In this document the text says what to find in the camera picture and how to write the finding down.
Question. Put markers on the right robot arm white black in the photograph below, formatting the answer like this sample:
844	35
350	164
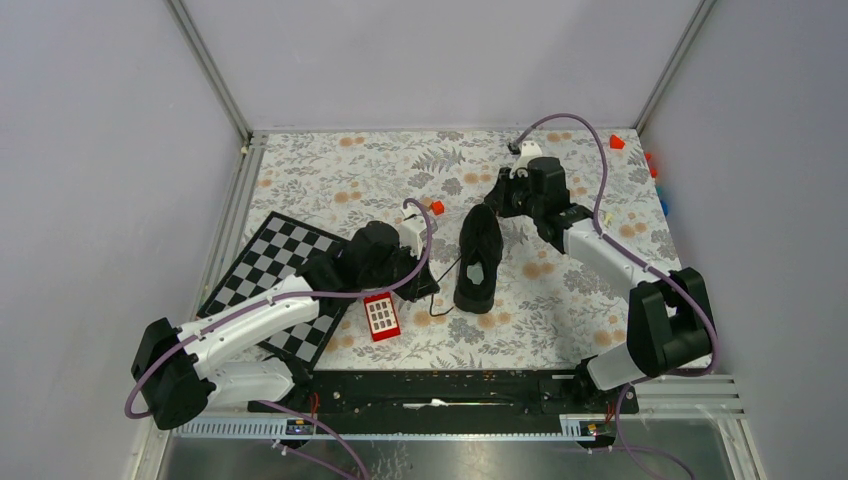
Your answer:
669	320

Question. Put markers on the small red cube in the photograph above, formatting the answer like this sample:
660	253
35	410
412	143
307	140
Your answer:
437	208

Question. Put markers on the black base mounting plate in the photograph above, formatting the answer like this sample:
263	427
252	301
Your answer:
453	392

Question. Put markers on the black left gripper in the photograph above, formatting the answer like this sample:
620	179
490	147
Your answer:
423	285

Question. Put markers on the grey slotted cable duct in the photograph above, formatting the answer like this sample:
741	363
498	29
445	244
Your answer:
418	425

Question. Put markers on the black sneaker shoe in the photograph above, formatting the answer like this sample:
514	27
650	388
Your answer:
481	250

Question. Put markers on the red triangular block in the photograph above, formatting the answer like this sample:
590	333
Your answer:
616	143

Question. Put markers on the red toy calculator block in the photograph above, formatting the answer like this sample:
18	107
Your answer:
381	315

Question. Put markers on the orange red toy piece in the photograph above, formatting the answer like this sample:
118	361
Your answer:
651	165

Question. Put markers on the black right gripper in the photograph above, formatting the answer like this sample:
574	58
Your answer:
498	197

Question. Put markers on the floral patterned table mat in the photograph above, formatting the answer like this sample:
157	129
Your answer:
550	311

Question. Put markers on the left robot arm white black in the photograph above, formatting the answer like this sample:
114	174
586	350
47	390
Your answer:
263	328

